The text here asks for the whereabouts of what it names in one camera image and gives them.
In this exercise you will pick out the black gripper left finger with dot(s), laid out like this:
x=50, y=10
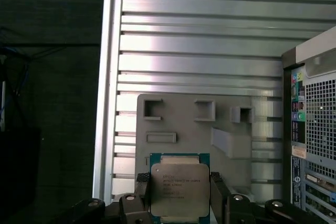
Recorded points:
x=131, y=208

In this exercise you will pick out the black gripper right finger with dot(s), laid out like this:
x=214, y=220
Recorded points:
x=236, y=208

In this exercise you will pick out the silver CPU green edge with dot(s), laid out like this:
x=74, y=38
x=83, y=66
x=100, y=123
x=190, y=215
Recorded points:
x=179, y=182

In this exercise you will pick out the grey parts rack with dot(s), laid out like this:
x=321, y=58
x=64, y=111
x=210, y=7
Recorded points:
x=183, y=129

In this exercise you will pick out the black open PC case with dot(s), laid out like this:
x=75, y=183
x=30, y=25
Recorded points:
x=320, y=116

